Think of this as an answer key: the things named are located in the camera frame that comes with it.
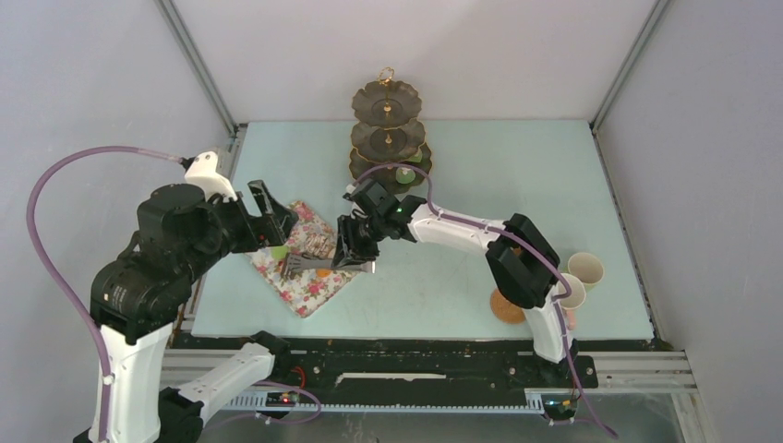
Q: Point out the floral square tray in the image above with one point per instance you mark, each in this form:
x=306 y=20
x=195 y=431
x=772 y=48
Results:
x=307 y=292

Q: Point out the green macaron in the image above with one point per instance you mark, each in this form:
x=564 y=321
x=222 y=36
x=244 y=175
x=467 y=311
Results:
x=279 y=253

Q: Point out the green striped cake slice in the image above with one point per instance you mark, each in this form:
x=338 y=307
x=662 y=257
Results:
x=417 y=157

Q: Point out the cream paper cup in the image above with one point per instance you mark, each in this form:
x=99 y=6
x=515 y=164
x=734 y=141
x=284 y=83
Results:
x=587 y=268

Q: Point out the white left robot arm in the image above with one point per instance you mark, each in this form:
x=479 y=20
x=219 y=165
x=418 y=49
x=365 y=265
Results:
x=183 y=231

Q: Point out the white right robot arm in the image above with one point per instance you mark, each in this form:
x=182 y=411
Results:
x=521 y=261

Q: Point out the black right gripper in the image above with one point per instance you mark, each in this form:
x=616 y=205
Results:
x=349 y=250

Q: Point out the three tier dessert stand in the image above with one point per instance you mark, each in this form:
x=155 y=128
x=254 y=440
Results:
x=388 y=132

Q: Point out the left aluminium frame post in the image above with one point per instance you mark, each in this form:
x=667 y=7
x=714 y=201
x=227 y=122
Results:
x=189 y=48

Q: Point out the aluminium frame post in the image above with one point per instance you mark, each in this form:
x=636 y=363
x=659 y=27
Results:
x=643 y=37
x=189 y=48

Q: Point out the woven rattan coaster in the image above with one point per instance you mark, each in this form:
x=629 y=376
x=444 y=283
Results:
x=504 y=310

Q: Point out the right aluminium frame post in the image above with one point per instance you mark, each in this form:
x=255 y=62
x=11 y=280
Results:
x=643 y=37

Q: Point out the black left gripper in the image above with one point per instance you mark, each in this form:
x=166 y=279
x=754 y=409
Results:
x=262 y=230

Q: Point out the pink mug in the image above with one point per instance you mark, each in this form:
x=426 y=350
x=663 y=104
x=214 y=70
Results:
x=572 y=302

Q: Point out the chocolate drizzled donut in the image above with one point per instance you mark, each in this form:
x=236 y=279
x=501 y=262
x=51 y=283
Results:
x=320 y=245

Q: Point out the stainless steel serving tongs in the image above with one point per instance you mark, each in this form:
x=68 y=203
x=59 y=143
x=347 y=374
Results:
x=315 y=263

